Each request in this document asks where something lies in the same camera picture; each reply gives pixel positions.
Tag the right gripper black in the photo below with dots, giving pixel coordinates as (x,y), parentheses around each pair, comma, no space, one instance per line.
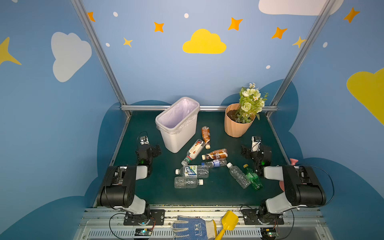
(249,151)

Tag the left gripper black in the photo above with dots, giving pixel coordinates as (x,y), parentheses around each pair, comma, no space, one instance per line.
(153,151)

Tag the clear ribbed bottle white cap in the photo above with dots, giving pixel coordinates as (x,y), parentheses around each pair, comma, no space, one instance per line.
(238,175)

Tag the brown coffee bottle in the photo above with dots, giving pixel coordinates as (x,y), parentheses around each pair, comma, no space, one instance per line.
(206,137)
(215,155)

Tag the clear bottle front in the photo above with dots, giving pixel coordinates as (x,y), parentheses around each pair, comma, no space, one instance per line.
(187,182)

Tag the small blue label bottle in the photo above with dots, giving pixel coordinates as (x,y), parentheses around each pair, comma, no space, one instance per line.
(215,163)

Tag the red white label bottle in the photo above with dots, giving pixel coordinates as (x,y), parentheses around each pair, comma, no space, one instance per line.
(193,152)

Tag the blue white label water bottle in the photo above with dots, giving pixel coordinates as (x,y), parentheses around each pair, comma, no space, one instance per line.
(195,171)

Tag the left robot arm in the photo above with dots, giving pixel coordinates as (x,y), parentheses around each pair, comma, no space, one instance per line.
(119,184)

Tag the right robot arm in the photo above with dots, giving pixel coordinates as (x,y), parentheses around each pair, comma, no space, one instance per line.
(302,188)

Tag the translucent bin liner bag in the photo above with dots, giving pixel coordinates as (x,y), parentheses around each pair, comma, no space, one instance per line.
(180,114)

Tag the white plastic trash bin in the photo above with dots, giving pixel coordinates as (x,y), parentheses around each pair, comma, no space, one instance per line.
(174,143)

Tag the green plastic bottle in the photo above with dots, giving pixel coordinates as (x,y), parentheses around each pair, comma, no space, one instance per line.
(253,177)

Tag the pink watering can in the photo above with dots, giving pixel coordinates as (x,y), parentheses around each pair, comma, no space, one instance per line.
(289,173)

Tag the artificial white flower plant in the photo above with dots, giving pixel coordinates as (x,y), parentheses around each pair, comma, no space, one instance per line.
(251,104)

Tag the yellow toy shovel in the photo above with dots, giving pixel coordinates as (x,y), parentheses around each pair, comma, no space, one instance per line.
(229,222)

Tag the right circuit board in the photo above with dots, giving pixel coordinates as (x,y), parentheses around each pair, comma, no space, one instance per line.
(269,234)

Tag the circuit board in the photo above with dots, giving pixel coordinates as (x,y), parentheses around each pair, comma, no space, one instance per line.
(143,232)
(269,234)

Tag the left circuit board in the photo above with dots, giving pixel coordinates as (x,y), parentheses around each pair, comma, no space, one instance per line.
(143,232)

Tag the blue dotted work glove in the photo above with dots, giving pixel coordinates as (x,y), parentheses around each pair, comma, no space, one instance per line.
(190,228)

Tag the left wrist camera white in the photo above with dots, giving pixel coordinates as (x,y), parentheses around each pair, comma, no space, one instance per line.
(144,140)

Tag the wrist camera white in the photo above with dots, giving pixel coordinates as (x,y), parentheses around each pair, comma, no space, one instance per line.
(256,143)
(144,140)

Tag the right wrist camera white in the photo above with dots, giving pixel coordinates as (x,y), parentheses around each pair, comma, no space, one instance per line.
(256,143)

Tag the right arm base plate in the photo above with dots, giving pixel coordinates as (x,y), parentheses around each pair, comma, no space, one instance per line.
(257,217)

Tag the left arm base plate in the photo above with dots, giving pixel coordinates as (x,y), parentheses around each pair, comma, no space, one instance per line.
(148,218)

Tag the front aluminium rail bed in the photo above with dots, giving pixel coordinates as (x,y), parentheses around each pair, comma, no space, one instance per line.
(105,224)

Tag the aluminium left corner post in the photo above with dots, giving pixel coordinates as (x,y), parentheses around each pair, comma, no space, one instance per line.
(87,24)

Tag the aluminium corner post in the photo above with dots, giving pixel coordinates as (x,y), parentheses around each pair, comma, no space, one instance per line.
(311,38)
(87,24)

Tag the aluminium right corner post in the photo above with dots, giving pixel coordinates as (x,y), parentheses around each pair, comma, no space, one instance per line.
(311,38)

